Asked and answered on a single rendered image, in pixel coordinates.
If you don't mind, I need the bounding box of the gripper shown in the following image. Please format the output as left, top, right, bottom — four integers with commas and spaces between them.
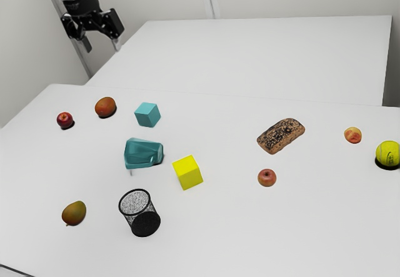
60, 0, 126, 53

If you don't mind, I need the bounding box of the orange red mango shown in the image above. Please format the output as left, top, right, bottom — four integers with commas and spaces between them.
94, 96, 117, 118

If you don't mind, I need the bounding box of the dark red apple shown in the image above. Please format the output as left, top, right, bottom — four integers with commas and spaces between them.
56, 111, 74, 129

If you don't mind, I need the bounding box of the teal cube block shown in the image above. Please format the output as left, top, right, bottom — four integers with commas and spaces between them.
134, 102, 162, 129

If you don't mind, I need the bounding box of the yellow cube block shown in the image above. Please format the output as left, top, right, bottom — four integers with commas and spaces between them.
171, 154, 204, 191

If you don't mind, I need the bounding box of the green orange mango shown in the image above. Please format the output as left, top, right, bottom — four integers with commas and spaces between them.
61, 200, 88, 227

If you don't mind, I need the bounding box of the black mesh pen holder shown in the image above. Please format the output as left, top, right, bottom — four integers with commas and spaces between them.
117, 188, 162, 238

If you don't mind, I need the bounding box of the seeded brown bread loaf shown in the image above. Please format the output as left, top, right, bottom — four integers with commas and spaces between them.
256, 118, 306, 156

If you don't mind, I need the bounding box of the red yellow apple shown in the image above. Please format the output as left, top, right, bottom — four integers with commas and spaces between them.
257, 168, 278, 188

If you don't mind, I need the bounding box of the pale orange peach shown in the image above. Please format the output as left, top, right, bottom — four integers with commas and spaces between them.
344, 126, 363, 144

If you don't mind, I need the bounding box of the yellow tennis ball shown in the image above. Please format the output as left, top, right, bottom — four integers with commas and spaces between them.
375, 140, 400, 168

